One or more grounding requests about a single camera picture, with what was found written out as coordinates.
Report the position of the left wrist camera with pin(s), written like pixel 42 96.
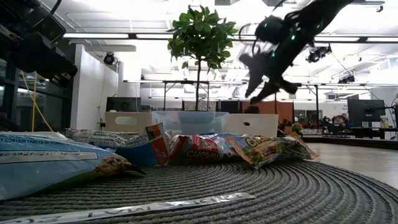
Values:
pixel 49 29

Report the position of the clear plastic bin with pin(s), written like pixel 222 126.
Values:
pixel 189 123

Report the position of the red Chewy granola bar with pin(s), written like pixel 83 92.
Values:
pixel 202 149

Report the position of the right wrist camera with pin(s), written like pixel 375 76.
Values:
pixel 269 29

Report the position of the blue red granola bar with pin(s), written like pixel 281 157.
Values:
pixel 136 154

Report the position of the round grey woven mat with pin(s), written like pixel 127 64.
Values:
pixel 248 186

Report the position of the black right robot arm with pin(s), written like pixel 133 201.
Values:
pixel 311 21

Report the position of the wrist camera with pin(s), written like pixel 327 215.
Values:
pixel 269 29
pixel 49 29

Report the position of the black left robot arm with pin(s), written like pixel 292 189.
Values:
pixel 12 9

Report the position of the person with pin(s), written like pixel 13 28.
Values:
pixel 339 119
pixel 252 109

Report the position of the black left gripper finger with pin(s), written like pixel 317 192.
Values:
pixel 46 59

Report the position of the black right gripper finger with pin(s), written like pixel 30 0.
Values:
pixel 265 91
pixel 254 81

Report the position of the black office desk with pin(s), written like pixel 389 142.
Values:
pixel 373 132

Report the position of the black wall screen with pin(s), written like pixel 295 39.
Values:
pixel 122 104

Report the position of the blue Quaker granola bar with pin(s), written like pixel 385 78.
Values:
pixel 46 168

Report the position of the white plastic bin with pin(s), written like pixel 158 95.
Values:
pixel 146 121
pixel 264 124

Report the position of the black ceiling spotlight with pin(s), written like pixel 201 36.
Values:
pixel 315 55
pixel 346 80

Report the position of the small potted plant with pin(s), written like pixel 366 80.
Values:
pixel 297 127

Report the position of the green Chewy granola bar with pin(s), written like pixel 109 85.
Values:
pixel 264 149

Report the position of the black ceiling camera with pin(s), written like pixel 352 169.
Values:
pixel 109 59

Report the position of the green leafy tree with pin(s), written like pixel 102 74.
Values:
pixel 199 34

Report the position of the silver wrapper strip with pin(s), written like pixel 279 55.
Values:
pixel 155 207

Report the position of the orange partition panel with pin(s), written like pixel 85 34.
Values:
pixel 283 112

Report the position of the black computer monitor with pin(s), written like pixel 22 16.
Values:
pixel 365 110

